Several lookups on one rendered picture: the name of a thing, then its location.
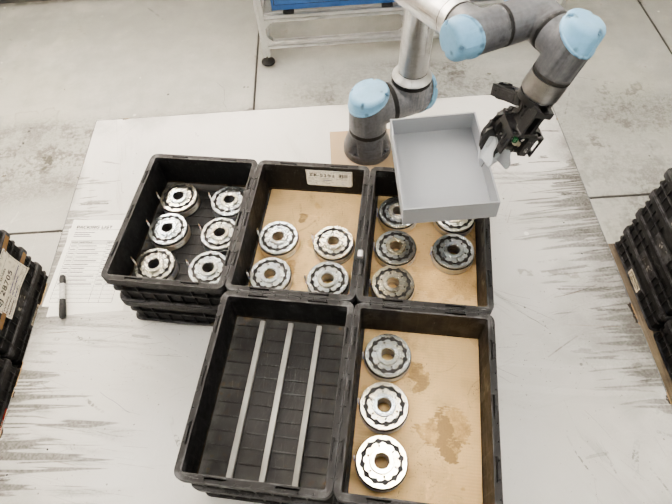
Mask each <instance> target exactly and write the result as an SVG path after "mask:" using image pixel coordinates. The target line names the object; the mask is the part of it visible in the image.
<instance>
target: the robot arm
mask: <svg viewBox="0 0 672 504"><path fill-rule="evenodd" d="M394 1H395V2H397V3H398V4H399V5H401V6H402V7H403V8H404V14H403V24H402V34H401V43H400V53H399V62H398V65H397V66H396V67H395V68H394V69H393V72H392V80H390V81H387V82H384V81H382V80H380V79H376V80H374V79H373V78H370V79H365V80H362V81H360V82H358V83H357V84H356V85H355V86H354V87H353V88H352V89H351V91H350V94H349V101H348V110H349V130H348V133H347V135H346V137H345V140H344V153H345V155H346V156H347V158H348V159H349V160H351V161H352V162H354V163H356V164H359V165H365V166H370V165H376V164H379V163H381V162H383V161H384V160H385V159H386V158H387V157H388V156H389V154H390V151H391V141H390V138H389V135H388V132H387V124H388V123H390V119H398V118H405V117H408V116H411V115H414V114H417V113H422V112H424V111H425V110H428V109H430V108H431V107H432V106H433V105H434V104H435V102H436V99H437V95H438V88H437V87H436V86H437V81H436V78H435V76H434V75H433V73H432V72H431V70H430V69H429V68H428V67H429V61H430V55H431V49H432V43H433V37H434V31H435V32H437V33H438V34H439V35H440V36H439V37H440V45H441V48H442V51H444V52H445V56H446V57H447V58H448V59H449V60H451V61H453V62H459V61H463V60H470V59H474V58H476V57H478V56H479V55H482V54H485V53H488V52H492V51H495V50H498V49H501V48H504V47H508V46H511V45H514V44H517V43H520V42H523V41H528V42H529V43H530V44H531V45H532V46H533V47H534V48H535V49H536V50H537V51H538V52H539V53H540V55H539V57H538V58H537V60H536V61H535V63H534V64H533V65H532V67H531V68H530V70H529V72H528V73H527V75H526V76H525V78H524V79H523V81H522V84H521V86H520V88H518V87H515V86H513V84H510V83H508V82H499V83H493V86H492V90H491V94H490V95H492V96H494V97H495V98H496V99H499V100H504V101H506V102H508V103H511V104H513V105H515V106H509V107H508V108H503V110H501V111H499V112H497V114H496V116H494V118H493V119H490V120H489V122H488V123H487V125H486V126H485V127H484V128H483V130H482V131H481V134H480V140H479V149H478V162H479V165H480V167H482V166H483V164H484V163H485V164H486V165H487V167H491V166H492V165H493V164H494V163H496V162H497V161H498V162H499V163H500V164H501V165H502V166H503V168H504V169H508V168H509V167H510V165H511V153H512V152H516V153H517V156H526V154H527V155H528V157H531V155H532V154H533V153H534V151H535V150H536V149H537V148H538V146H539V145H540V144H541V142H542V141H543V140H544V137H543V135H542V133H541V131H540V128H539V126H540V124H541V123H542V122H543V120H544V119H546V120H551V118H552V117H553V116H554V113H553V111H552V109H551V108H552V107H553V105H554V104H555V103H556V102H557V101H558V100H559V99H560V97H561V96H562V95H563V93H564V92H565V90H566V89H567V88H568V86H569V85H570V84H571V83H572V81H573V80H574V79H575V77H576V76H577V75H578V73H579V72H580V70H581V69H582V68H583V67H584V65H585V64H586V63H587V61H588V60H589V59H590V58H591V57H592V56H593V55H594V53H595V51H596V49H597V47H598V46H599V44H600V43H601V41H602V40H603V38H604V37H605V35H606V26H605V24H604V22H603V21H602V20H601V19H600V18H599V17H598V16H597V15H594V14H592V12H590V11H588V10H585V9H581V8H574V9H571V10H569V11H568V12H567V11H566V10H565V9H564V8H563V7H562V6H561V5H560V4H559V3H558V2H557V1H556V0H504V2H501V3H498V4H495V5H492V6H488V7H485V8H480V7H478V6H477V5H475V4H474V3H472V2H471V1H469V0H394ZM518 106H519V107H518ZM536 141H538V144H537V145H536V146H535V148H534V149H533V150H531V148H532V146H533V145H534V144H535V142H536Z"/></svg>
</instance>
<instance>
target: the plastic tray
mask: <svg viewBox="0 0 672 504"><path fill-rule="evenodd" d="M480 134H481V130H480V126H479V122H478V119H477V115H476V112H467V113H456V114H444V115H433V116H421V117H410V118H398V119H390V141H391V148H392V155H393V162H394V169H395V176H396V183H397V190H398V197H399V204H400V211H401V219H402V224H412V223H425V222H437V221H450V220H463V219H475V218H488V217H496V216H497V213H498V210H499V206H500V203H501V201H500V198H499V194H498V190H497V187H496V183H495V180H494V176H493V173H492V169H491V167H487V165H486V164H485V163H484V164H483V166H482V167H480V165H479V162H478V149H479V140H480Z"/></svg>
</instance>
